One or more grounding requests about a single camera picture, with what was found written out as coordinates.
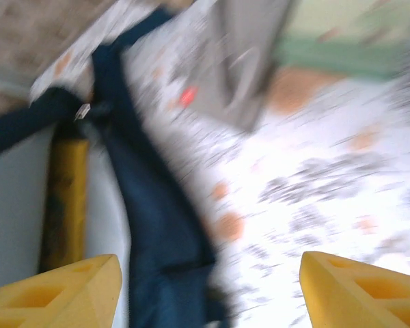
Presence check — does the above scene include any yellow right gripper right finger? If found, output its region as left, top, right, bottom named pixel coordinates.
left=300, top=250, right=410, bottom=328

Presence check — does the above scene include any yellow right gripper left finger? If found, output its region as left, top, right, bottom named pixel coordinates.
left=0, top=254, right=123, bottom=328

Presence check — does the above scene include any navy blue student backpack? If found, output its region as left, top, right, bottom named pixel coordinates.
left=0, top=9, right=234, bottom=328

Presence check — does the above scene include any floral patterned table cover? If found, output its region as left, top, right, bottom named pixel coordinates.
left=30, top=0, right=410, bottom=328

